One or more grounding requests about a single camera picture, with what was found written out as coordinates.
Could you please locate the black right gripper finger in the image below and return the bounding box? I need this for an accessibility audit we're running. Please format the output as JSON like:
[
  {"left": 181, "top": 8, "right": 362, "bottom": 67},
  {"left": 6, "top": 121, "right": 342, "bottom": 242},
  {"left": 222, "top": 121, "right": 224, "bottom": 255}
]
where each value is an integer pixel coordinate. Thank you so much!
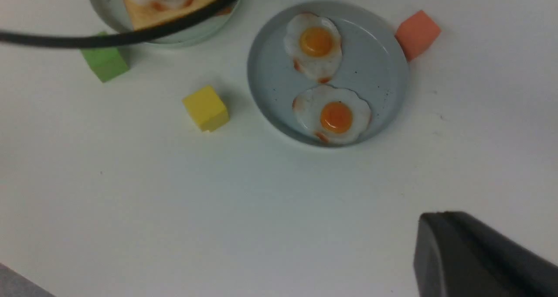
[{"left": 413, "top": 212, "right": 558, "bottom": 297}]

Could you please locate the grey blue egg plate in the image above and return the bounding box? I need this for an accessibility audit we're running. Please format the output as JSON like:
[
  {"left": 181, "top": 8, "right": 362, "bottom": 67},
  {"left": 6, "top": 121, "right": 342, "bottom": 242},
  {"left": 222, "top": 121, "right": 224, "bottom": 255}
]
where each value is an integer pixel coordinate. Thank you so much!
[{"left": 247, "top": 0, "right": 410, "bottom": 148}]

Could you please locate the orange foam cube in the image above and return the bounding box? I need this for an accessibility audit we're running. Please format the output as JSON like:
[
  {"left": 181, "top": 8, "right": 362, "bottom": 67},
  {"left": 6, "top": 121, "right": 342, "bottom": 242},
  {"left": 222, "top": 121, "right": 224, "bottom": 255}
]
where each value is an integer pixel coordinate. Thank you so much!
[{"left": 395, "top": 10, "right": 441, "bottom": 62}]

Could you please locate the yellow foam cube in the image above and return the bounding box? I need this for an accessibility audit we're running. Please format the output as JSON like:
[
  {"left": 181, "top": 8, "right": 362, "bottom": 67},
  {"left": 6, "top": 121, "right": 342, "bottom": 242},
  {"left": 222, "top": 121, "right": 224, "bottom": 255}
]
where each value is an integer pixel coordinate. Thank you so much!
[{"left": 182, "top": 85, "right": 230, "bottom": 132}]

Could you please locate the green foam cube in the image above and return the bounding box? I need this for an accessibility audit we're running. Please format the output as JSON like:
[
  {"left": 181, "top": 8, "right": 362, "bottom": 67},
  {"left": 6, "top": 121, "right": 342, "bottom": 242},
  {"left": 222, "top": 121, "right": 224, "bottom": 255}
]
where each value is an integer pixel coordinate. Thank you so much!
[{"left": 80, "top": 47, "right": 130, "bottom": 83}]

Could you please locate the mint green plate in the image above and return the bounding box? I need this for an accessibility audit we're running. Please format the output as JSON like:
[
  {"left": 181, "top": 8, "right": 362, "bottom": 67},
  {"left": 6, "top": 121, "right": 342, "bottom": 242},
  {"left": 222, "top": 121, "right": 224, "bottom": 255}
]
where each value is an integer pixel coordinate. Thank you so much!
[{"left": 89, "top": 0, "right": 241, "bottom": 48}]

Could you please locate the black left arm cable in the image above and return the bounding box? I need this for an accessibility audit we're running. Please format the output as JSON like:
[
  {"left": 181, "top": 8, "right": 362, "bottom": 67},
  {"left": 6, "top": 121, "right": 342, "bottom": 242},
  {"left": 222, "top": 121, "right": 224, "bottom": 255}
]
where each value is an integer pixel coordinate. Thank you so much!
[{"left": 0, "top": 0, "right": 255, "bottom": 50}]

